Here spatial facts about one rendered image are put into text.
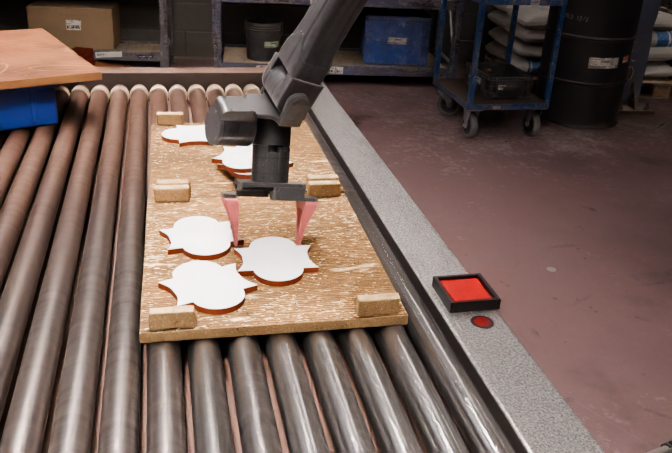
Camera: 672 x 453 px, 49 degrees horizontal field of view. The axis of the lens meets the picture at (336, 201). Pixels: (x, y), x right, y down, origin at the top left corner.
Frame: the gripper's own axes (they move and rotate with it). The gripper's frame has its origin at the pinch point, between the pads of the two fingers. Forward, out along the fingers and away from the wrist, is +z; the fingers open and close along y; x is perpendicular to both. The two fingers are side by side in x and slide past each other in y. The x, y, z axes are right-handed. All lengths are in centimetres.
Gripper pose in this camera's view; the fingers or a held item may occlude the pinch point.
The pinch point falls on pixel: (267, 240)
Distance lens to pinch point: 114.4
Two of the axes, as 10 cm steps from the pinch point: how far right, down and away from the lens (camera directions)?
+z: -0.5, 9.9, 0.9
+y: 9.7, 0.3, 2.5
